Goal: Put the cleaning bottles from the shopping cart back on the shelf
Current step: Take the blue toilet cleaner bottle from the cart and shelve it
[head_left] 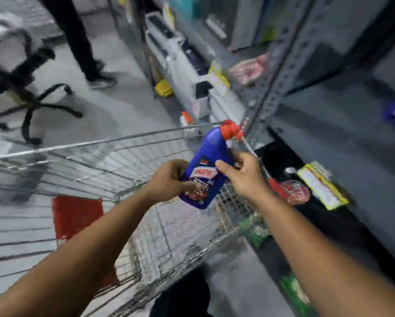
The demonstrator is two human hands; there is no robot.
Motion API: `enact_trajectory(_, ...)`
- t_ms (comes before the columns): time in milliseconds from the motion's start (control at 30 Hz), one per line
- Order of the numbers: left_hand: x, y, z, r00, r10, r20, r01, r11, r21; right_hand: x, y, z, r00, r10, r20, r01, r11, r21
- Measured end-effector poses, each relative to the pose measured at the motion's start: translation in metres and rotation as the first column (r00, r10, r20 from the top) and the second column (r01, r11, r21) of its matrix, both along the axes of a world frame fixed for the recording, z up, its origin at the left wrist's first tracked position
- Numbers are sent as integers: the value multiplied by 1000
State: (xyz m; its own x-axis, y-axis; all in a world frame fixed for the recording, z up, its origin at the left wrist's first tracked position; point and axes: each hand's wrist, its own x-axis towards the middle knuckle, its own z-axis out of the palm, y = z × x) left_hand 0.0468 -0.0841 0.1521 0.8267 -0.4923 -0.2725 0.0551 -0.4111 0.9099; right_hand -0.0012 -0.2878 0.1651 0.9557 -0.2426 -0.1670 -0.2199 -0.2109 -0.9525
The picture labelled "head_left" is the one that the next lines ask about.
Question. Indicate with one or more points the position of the person's right hand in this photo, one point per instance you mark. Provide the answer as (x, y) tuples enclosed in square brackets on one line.
[(250, 181)]

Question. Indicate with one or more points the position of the person's left hand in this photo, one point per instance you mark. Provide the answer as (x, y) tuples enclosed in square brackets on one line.
[(166, 181)]

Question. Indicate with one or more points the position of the blue toilet cleaner bottle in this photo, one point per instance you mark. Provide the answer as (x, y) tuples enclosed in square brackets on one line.
[(210, 151)]

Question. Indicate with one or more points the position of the grey metal shelf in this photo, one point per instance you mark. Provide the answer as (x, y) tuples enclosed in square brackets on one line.
[(332, 122)]

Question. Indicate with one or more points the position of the person's left forearm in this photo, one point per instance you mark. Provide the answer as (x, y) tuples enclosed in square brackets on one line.
[(75, 257)]

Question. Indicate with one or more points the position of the person's right forearm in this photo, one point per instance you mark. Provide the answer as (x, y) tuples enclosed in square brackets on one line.
[(326, 267)]

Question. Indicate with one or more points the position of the red plastic cart seat flap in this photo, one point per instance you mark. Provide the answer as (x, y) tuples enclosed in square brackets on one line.
[(73, 216)]

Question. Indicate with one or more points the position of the person's black trousers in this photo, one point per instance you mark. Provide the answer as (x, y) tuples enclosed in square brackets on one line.
[(184, 298)]

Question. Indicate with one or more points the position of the green packet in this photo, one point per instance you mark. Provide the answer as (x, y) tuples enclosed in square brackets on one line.
[(294, 293), (257, 232)]

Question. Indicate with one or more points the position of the white block with orange cap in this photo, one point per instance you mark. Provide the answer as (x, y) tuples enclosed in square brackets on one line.
[(187, 119)]

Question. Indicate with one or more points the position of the yellow bordered flat packet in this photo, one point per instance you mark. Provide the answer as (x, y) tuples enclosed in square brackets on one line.
[(323, 186)]

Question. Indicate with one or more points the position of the row of white blue boxes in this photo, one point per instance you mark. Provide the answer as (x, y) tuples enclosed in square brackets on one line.
[(184, 62)]

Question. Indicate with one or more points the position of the yellow green carton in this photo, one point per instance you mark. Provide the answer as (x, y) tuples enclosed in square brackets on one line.
[(270, 26)]

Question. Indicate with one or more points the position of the black office chair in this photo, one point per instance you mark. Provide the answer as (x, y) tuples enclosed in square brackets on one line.
[(29, 102)]

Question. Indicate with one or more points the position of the grey white carton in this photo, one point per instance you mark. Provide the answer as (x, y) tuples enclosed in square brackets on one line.
[(247, 23)]

